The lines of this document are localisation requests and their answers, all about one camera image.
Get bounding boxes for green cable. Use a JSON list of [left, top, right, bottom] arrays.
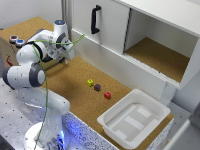
[[31, 33, 86, 150]]

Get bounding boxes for wooden drawer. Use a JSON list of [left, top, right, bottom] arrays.
[[41, 55, 68, 72]]

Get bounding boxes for blue button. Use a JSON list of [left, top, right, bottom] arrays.
[[15, 38, 26, 48]]

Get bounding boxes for wooden drawer box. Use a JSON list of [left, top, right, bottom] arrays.
[[0, 15, 58, 70]]

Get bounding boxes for white sliding door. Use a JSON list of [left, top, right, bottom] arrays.
[[71, 0, 131, 56]]

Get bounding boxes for white cabinet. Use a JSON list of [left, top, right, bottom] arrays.
[[68, 0, 200, 108]]

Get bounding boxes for red button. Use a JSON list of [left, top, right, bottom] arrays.
[[8, 34, 19, 45]]

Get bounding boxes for white plastic box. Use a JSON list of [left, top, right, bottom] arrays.
[[96, 88, 172, 150]]

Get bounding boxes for pink block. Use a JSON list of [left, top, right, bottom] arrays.
[[103, 91, 113, 100]]

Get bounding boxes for yellow block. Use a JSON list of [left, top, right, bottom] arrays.
[[86, 78, 95, 88]]

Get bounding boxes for black door handle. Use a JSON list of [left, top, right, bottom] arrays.
[[90, 4, 103, 36]]

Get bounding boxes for purple block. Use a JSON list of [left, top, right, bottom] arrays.
[[93, 83, 102, 92]]

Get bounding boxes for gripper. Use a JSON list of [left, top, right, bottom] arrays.
[[58, 43, 76, 65]]

